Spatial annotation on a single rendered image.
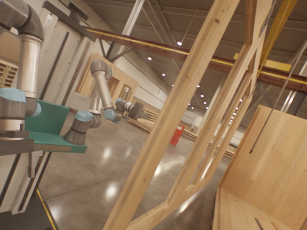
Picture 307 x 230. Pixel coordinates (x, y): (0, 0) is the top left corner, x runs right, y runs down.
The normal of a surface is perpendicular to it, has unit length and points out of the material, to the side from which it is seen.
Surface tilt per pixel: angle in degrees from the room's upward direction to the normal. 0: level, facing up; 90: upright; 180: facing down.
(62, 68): 90
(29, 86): 71
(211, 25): 88
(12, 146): 67
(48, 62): 90
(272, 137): 90
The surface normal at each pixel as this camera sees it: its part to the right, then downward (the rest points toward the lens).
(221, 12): -0.49, -0.21
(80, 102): 0.43, 0.26
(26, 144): 0.85, 0.00
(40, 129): 0.71, 0.37
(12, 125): 0.69, -0.02
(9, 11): 0.80, 0.57
